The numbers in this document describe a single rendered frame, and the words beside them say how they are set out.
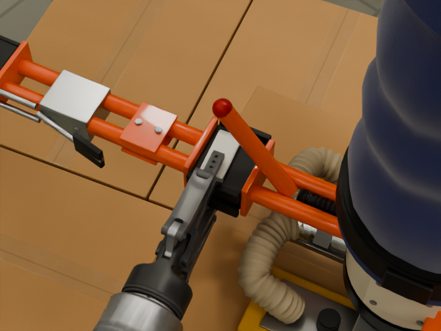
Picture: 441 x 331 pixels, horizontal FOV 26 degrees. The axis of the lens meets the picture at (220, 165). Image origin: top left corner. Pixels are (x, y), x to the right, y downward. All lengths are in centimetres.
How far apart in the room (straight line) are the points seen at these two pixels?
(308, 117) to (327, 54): 66
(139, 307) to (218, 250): 24
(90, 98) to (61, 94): 4
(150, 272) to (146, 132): 20
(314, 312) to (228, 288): 12
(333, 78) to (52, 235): 65
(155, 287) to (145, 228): 74
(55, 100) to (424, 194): 53
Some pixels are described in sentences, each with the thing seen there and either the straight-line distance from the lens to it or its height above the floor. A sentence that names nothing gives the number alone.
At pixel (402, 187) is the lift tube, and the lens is 88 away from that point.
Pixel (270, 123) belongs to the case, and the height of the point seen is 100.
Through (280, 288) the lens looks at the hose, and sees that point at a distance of 115.
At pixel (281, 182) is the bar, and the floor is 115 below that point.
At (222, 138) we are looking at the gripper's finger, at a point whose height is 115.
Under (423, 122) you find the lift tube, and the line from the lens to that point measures 78.
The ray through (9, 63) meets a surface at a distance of 125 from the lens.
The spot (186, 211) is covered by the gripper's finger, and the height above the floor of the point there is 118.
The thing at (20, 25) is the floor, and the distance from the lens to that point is 282.
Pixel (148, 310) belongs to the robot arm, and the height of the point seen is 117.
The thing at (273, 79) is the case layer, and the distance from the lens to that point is 197.
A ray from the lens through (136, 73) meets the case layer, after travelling 198.
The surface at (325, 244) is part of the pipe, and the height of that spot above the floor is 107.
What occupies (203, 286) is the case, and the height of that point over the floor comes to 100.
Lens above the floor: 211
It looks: 58 degrees down
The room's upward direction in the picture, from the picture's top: straight up
